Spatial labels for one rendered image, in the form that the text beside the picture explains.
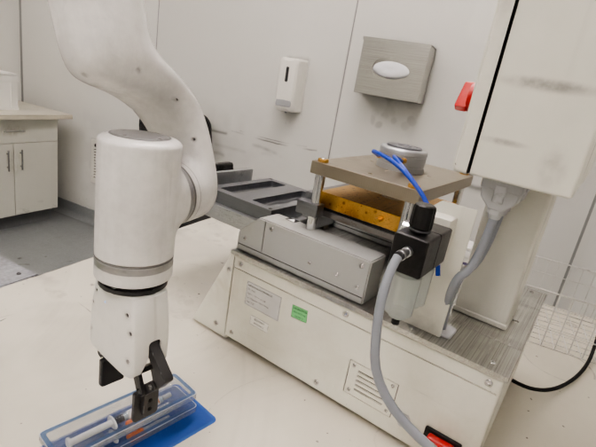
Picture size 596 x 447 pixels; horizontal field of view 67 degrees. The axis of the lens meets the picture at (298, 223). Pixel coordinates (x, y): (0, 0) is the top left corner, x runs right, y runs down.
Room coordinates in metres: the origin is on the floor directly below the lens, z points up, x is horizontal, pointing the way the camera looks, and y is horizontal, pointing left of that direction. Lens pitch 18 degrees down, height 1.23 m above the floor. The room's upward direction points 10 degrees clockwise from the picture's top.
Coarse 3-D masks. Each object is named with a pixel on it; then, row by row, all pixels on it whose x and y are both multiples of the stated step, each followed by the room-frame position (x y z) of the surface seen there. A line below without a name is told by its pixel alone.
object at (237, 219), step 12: (228, 180) 0.95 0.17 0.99; (240, 180) 0.99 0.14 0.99; (216, 204) 0.83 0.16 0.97; (216, 216) 0.82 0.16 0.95; (228, 216) 0.81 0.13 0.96; (240, 216) 0.79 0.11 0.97; (252, 216) 0.79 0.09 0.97; (300, 216) 0.84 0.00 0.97; (324, 216) 0.89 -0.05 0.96; (240, 228) 0.79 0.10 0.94; (324, 228) 0.90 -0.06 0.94
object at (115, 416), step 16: (176, 384) 0.52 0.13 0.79; (128, 400) 0.48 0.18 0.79; (160, 400) 0.49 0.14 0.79; (176, 400) 0.49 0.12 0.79; (80, 416) 0.44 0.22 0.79; (96, 416) 0.44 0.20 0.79; (112, 416) 0.45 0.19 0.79; (128, 416) 0.45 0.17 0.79; (48, 432) 0.41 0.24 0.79; (64, 432) 0.41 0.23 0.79; (80, 432) 0.41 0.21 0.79; (96, 432) 0.42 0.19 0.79; (112, 432) 0.42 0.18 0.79
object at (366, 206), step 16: (336, 192) 0.72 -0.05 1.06; (352, 192) 0.74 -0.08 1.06; (368, 192) 0.76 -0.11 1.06; (336, 208) 0.70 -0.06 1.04; (352, 208) 0.68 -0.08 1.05; (368, 208) 0.67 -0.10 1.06; (384, 208) 0.67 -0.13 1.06; (400, 208) 0.69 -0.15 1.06; (352, 224) 0.68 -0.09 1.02; (368, 224) 0.67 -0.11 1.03; (384, 224) 0.65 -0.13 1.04
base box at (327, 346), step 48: (240, 288) 0.70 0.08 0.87; (288, 288) 0.65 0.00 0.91; (240, 336) 0.69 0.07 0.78; (288, 336) 0.64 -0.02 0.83; (336, 336) 0.60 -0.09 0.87; (384, 336) 0.56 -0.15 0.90; (336, 384) 0.59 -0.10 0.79; (432, 384) 0.52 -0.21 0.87; (480, 384) 0.49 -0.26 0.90; (432, 432) 0.50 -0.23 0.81; (480, 432) 0.48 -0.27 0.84
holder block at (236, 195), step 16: (224, 192) 0.83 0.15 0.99; (240, 192) 0.85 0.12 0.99; (256, 192) 0.87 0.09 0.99; (272, 192) 0.89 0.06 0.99; (288, 192) 0.91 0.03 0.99; (304, 192) 0.95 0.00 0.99; (240, 208) 0.81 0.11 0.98; (256, 208) 0.79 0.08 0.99; (272, 208) 0.78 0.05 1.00; (288, 208) 0.81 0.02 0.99
